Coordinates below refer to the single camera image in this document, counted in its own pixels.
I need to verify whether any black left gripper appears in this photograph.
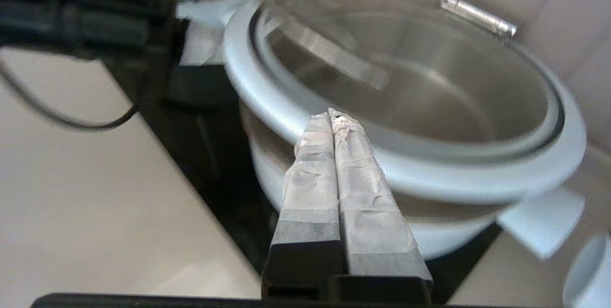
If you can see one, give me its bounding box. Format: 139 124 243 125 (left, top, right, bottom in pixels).
91 0 226 68

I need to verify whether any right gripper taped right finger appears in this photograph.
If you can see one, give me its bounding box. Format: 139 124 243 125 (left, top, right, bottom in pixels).
329 109 433 299

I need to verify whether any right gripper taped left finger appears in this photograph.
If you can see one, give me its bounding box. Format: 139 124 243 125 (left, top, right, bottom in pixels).
262 112 344 301

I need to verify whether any glass lid with white rim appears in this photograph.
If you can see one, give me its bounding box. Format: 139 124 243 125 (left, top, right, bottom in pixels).
223 0 587 203

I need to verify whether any black glass cooktop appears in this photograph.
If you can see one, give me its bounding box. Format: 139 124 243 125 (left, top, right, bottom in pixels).
100 50 502 305

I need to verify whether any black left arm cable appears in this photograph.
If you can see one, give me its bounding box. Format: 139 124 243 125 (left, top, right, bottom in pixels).
0 57 144 132

